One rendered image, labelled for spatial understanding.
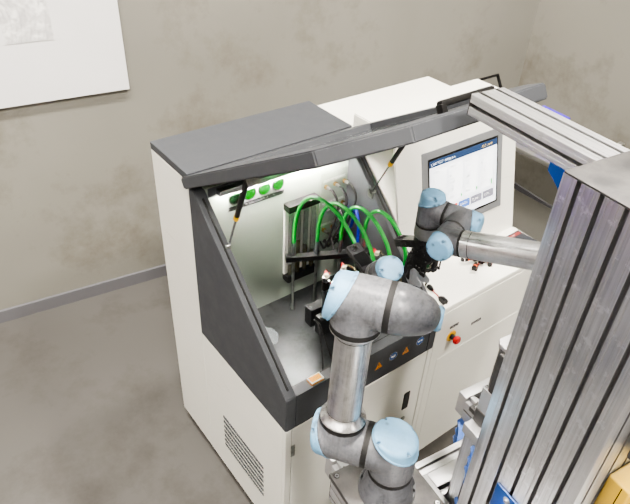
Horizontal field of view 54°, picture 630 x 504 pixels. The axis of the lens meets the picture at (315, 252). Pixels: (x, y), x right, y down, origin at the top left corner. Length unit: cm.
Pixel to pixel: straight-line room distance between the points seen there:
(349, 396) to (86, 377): 223
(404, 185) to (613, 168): 129
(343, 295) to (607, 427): 54
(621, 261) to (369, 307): 50
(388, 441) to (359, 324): 35
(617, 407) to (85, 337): 303
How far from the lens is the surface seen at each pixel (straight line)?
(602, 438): 123
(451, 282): 249
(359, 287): 129
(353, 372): 141
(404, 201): 233
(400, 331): 130
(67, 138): 345
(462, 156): 252
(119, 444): 318
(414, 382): 254
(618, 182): 108
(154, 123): 353
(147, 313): 378
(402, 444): 155
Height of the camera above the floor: 249
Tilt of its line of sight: 36 degrees down
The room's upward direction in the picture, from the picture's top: 3 degrees clockwise
